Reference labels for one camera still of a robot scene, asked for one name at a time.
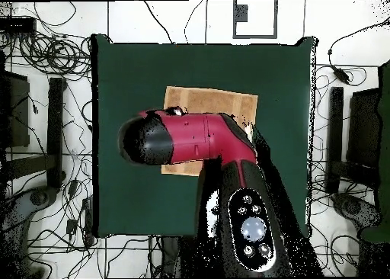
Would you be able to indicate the tan terry towel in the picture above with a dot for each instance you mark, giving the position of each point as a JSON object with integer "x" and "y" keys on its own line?
{"x": 213, "y": 100}

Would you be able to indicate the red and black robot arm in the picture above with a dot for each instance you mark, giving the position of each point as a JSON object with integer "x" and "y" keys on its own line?
{"x": 195, "y": 135}

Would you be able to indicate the dark green table cloth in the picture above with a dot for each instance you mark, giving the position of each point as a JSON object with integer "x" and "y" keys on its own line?
{"x": 137, "y": 199}

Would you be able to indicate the black power strip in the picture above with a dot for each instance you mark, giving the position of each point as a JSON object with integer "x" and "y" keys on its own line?
{"x": 87, "y": 218}

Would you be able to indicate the black stand bar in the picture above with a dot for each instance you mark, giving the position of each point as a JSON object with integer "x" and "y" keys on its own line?
{"x": 55, "y": 123}
{"x": 335, "y": 132}

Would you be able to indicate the small black adapter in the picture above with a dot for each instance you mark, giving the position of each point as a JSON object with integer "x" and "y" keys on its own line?
{"x": 71, "y": 226}

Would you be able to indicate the dark wheeled stand foot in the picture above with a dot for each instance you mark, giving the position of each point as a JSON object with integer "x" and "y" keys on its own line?
{"x": 352, "y": 205}
{"x": 39, "y": 197}

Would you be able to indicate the black power adapter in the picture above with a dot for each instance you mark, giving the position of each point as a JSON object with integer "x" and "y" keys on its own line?
{"x": 341, "y": 74}

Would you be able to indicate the black panel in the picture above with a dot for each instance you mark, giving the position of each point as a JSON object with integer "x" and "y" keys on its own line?
{"x": 15, "y": 108}
{"x": 364, "y": 123}

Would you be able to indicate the green cloth sheet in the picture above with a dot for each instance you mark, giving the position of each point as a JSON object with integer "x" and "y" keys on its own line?
{"x": 385, "y": 138}

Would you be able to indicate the black box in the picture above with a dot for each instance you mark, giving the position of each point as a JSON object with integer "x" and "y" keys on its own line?
{"x": 15, "y": 26}

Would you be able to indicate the grey square frame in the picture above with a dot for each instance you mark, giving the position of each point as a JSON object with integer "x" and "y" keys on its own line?
{"x": 240, "y": 13}

